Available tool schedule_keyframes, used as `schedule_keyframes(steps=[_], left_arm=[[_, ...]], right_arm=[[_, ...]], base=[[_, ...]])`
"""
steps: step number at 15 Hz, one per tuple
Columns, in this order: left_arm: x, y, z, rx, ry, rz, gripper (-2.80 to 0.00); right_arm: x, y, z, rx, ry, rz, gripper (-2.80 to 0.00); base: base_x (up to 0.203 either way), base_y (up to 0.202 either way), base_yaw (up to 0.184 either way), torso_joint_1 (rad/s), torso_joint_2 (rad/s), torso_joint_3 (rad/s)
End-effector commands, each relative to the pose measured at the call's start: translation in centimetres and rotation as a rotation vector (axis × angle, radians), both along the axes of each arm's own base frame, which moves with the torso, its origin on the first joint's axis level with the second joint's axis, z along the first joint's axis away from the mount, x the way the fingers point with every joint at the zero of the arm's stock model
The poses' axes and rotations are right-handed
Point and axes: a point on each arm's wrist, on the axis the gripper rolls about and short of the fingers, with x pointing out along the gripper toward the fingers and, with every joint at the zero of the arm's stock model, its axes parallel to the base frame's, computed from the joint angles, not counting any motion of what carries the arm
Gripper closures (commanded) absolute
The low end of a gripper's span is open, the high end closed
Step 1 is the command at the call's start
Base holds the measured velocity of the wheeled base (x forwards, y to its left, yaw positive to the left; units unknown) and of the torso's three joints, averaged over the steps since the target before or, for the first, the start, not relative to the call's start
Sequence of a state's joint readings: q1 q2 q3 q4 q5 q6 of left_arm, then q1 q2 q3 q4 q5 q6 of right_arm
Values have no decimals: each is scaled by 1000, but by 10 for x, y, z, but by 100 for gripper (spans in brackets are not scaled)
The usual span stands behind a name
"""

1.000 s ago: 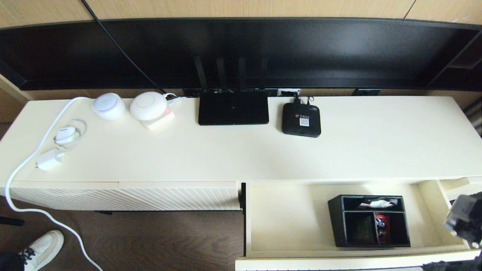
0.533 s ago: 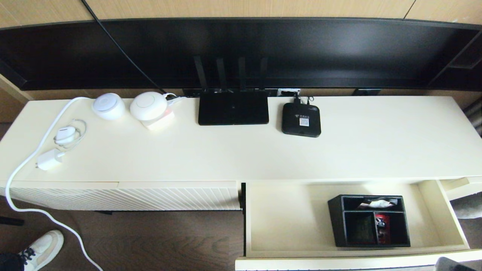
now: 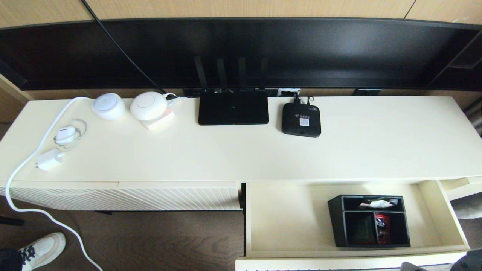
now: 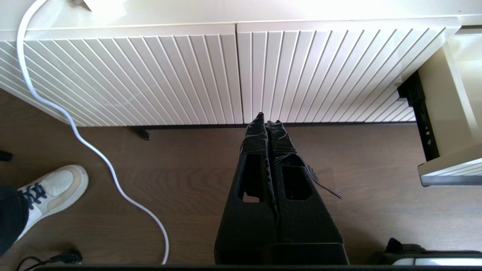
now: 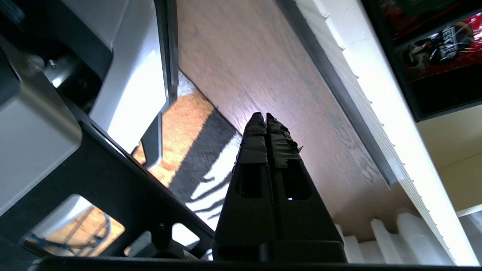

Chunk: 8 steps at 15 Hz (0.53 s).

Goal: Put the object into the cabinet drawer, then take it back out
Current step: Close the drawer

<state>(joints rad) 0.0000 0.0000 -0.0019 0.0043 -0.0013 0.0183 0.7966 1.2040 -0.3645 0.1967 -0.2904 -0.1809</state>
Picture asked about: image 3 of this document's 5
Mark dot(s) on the large white round hub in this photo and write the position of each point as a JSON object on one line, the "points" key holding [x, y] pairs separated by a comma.
{"points": [[148, 105]]}

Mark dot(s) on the black organizer box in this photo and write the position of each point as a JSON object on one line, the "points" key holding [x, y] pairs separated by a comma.
{"points": [[335, 222]]}

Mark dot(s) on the cream drawer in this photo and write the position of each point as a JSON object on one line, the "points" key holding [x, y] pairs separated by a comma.
{"points": [[293, 222]]}

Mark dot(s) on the black flat television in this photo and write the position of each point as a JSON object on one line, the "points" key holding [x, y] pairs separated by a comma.
{"points": [[301, 49]]}

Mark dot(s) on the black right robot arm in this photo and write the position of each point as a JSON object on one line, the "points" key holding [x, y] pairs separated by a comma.
{"points": [[469, 261]]}

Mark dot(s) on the small white oval charger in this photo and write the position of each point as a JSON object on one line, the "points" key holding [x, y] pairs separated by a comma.
{"points": [[66, 134]]}

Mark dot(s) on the black TV foot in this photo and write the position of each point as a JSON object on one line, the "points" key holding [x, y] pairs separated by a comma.
{"points": [[365, 92]]}

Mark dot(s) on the white plug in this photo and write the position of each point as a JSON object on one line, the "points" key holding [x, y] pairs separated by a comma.
{"points": [[175, 100]]}

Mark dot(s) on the small white dome speaker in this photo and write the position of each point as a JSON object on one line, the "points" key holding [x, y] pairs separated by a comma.
{"points": [[109, 106]]}

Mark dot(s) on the grey curtain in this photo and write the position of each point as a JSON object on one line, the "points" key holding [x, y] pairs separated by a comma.
{"points": [[475, 116]]}

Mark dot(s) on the cream ribbed cabinet panel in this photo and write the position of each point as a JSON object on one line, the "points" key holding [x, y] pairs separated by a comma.
{"points": [[177, 195]]}

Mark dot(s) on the white sneaker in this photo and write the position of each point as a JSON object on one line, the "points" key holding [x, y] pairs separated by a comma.
{"points": [[43, 250]]}

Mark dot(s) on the black router with antennas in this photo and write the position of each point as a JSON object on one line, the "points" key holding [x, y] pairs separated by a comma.
{"points": [[233, 109]]}

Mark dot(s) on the white black flat packet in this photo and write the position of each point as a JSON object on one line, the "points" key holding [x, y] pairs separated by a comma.
{"points": [[376, 204]]}

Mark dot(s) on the green white sachet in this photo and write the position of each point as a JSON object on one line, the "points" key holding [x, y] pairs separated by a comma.
{"points": [[363, 229]]}

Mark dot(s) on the grey fuzzy slipper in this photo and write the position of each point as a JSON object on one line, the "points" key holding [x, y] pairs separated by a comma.
{"points": [[469, 206]]}

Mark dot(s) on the black set-top box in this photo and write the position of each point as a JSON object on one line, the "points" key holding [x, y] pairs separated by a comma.
{"points": [[301, 130]]}

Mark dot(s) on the white cube power strip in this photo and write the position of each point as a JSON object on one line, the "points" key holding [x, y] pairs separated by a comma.
{"points": [[162, 120]]}

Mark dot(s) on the white charger adapter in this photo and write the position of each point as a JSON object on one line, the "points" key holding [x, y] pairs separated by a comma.
{"points": [[49, 160]]}

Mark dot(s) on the white ribbed cabinet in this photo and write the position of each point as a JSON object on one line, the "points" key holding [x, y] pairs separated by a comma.
{"points": [[226, 158]]}

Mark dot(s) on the dark trouser leg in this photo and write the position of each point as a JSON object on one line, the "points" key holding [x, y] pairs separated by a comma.
{"points": [[7, 260]]}

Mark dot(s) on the white wall socket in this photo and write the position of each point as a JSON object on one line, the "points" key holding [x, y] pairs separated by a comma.
{"points": [[288, 92]]}

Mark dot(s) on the red Nescafe sachet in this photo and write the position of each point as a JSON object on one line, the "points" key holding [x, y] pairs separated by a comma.
{"points": [[381, 222]]}

